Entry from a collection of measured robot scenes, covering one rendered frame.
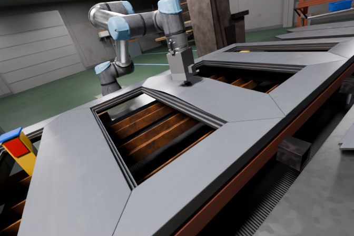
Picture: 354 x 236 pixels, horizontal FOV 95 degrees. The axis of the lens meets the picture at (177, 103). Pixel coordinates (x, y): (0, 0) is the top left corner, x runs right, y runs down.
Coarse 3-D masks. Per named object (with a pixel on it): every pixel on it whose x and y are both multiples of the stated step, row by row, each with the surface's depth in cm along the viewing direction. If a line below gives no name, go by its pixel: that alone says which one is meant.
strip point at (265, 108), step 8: (264, 96) 48; (256, 104) 45; (264, 104) 44; (272, 104) 43; (248, 112) 42; (256, 112) 42; (264, 112) 41; (272, 112) 40; (280, 112) 39; (232, 120) 41; (240, 120) 40; (248, 120) 40
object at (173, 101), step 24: (240, 48) 116; (264, 48) 102; (288, 48) 91; (312, 48) 83; (288, 72) 65; (336, 72) 52; (120, 96) 80; (168, 96) 64; (312, 96) 45; (96, 120) 62; (216, 120) 44; (288, 120) 39; (264, 144) 35; (120, 168) 37; (240, 168) 32
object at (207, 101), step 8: (216, 88) 58; (224, 88) 57; (232, 88) 56; (240, 88) 55; (200, 96) 55; (208, 96) 54; (216, 96) 53; (224, 96) 52; (192, 104) 52; (200, 104) 51; (208, 104) 50; (216, 104) 49
